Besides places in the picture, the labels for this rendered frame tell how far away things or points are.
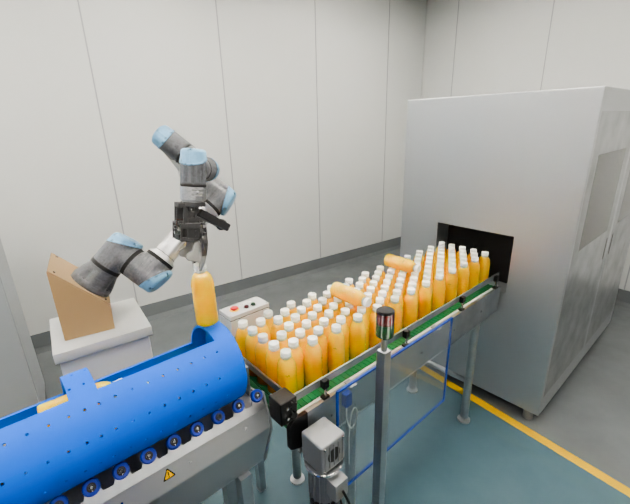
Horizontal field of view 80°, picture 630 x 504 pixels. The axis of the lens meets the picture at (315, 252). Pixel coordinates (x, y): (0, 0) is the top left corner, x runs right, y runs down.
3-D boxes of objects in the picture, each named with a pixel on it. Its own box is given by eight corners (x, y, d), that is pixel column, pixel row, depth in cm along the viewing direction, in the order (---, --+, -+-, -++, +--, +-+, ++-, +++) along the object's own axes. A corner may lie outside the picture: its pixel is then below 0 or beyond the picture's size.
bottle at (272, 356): (278, 396, 142) (275, 354, 136) (263, 390, 146) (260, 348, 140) (289, 386, 148) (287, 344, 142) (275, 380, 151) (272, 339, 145)
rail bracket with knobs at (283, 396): (266, 416, 133) (264, 392, 130) (283, 406, 137) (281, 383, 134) (283, 432, 126) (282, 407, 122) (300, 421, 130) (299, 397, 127)
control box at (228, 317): (221, 329, 171) (218, 309, 167) (258, 314, 183) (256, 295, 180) (232, 338, 164) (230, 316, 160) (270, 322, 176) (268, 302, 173)
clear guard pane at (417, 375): (338, 491, 153) (337, 392, 138) (442, 399, 202) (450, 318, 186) (339, 492, 153) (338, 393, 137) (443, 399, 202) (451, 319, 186)
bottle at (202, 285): (222, 318, 127) (216, 266, 121) (210, 328, 121) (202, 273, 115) (205, 315, 129) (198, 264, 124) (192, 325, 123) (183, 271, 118)
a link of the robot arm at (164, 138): (193, 161, 166) (167, 114, 117) (214, 176, 166) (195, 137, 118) (176, 181, 164) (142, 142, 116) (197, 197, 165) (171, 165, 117)
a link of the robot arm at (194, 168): (211, 150, 115) (202, 148, 107) (211, 187, 117) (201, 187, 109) (186, 149, 116) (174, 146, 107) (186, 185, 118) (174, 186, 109)
